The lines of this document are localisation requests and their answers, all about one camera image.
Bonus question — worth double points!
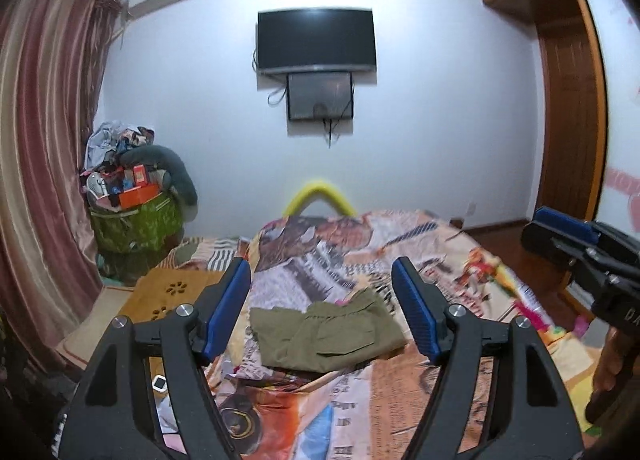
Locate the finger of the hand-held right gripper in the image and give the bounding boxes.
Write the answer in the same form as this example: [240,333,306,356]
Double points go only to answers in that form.
[532,206,601,246]
[520,221,608,286]

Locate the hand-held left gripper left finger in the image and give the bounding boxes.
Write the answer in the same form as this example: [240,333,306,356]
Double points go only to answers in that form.
[57,256,252,460]

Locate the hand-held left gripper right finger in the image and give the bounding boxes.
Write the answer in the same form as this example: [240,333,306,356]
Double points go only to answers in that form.
[391,256,585,460]

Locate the olive green pants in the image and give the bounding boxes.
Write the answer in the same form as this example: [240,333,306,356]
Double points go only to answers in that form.
[248,287,408,373]

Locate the person's right hand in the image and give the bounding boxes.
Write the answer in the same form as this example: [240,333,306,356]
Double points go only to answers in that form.
[591,327,640,394]

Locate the colourful fleece blanket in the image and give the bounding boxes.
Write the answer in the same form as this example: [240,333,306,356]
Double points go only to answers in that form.
[470,245,608,421]

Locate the striped bed sheet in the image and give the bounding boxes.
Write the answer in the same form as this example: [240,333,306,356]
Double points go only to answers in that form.
[170,235,251,271]

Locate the wooden lap desk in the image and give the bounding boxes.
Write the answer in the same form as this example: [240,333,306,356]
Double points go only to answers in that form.
[55,265,238,421]

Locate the brown wooden door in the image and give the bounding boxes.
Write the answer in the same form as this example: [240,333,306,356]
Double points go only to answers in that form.
[537,25,601,228]

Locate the green patterned bag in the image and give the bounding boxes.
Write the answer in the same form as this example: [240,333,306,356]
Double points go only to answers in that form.
[90,190,183,256]

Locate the white wardrobe with pink decals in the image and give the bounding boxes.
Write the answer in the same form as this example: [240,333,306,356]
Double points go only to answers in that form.
[582,0,640,231]

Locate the white cloth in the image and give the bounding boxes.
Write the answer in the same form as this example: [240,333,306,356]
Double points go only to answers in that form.
[150,390,183,441]

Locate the printed newspaper-pattern blanket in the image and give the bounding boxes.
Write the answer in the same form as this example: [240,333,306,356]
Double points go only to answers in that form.
[200,207,596,460]

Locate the orange box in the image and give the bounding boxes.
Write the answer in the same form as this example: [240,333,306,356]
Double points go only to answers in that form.
[119,183,162,208]

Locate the yellow foam tube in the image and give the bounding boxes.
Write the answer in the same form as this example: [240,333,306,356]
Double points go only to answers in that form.
[281,179,358,217]

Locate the grey plush toy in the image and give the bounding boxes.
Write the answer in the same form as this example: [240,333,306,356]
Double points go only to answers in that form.
[117,144,198,206]

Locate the pile of clothes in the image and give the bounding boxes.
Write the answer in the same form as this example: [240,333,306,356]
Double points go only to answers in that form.
[85,120,156,171]

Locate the striped reddish curtain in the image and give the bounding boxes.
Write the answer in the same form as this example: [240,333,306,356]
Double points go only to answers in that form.
[0,0,123,376]

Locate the hanging black cable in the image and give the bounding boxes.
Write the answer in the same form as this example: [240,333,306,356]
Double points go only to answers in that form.
[312,103,341,148]

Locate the small black wall monitor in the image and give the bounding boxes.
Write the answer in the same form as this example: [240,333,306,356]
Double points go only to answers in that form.
[286,71,356,122]

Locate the black wall television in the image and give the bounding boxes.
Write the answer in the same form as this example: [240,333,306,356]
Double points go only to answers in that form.
[256,8,377,77]

